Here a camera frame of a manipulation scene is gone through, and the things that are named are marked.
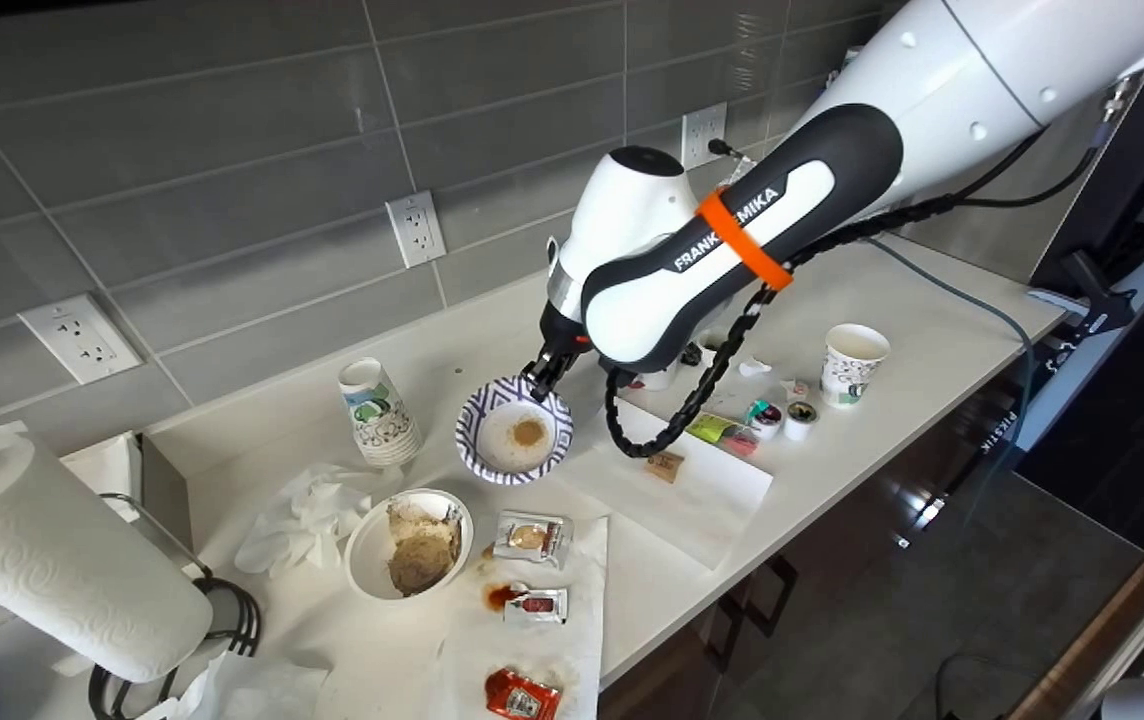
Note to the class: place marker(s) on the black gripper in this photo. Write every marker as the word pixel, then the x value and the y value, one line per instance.
pixel 564 347

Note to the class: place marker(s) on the small brown crumb pile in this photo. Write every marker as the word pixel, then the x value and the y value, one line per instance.
pixel 531 433

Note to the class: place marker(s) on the blue patterned paper plate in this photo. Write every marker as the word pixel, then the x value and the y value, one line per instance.
pixel 487 447

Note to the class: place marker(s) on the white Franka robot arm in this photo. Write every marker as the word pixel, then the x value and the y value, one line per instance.
pixel 996 83

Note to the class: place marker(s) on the white rectangular plate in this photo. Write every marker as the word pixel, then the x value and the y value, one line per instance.
pixel 707 506

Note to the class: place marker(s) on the small dark pod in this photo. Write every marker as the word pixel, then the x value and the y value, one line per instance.
pixel 689 359

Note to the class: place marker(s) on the brown food piece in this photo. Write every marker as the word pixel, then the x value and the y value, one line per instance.
pixel 665 467

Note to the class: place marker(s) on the clear packet brown sauce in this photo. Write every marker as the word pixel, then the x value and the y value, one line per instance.
pixel 531 538

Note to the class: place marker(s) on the green flat packet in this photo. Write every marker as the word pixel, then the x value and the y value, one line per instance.
pixel 710 429

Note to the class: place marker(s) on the floral paper cup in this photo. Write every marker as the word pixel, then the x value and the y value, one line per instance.
pixel 378 412
pixel 852 366

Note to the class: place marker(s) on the pink flat packet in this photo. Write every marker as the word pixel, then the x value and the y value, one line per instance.
pixel 743 447

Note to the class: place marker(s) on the small white lid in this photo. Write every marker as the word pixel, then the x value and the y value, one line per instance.
pixel 755 366

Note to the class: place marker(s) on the beige crumbly food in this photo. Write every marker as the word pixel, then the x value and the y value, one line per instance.
pixel 422 555

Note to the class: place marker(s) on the small pod green lid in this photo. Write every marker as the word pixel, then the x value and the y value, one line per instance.
pixel 765 418

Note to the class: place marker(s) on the clear packet red sauce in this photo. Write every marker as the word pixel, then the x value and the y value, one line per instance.
pixel 527 600

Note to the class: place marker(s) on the white round bowl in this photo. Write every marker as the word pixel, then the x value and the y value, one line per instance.
pixel 373 533

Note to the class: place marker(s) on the small white pod cup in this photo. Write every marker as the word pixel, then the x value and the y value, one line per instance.
pixel 800 420

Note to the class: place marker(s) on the packaged snacks on board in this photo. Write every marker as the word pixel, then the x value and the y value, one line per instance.
pixel 587 640

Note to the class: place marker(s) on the crumpled clear plastic wrap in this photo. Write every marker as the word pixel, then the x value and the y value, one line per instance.
pixel 305 521

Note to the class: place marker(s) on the dark wood base cabinet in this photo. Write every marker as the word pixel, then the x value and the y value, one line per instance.
pixel 786 626

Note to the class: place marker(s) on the black paper towel holder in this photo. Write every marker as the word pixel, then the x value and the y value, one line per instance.
pixel 233 622

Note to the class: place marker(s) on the white paper towel roll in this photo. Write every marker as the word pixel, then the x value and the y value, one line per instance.
pixel 53 560

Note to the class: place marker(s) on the blue grey robot stand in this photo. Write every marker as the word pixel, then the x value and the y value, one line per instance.
pixel 1095 373

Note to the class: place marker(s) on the white double wall outlet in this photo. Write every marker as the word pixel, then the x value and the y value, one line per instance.
pixel 702 132

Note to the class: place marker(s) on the wooden frame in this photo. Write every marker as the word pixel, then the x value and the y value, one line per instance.
pixel 1104 626

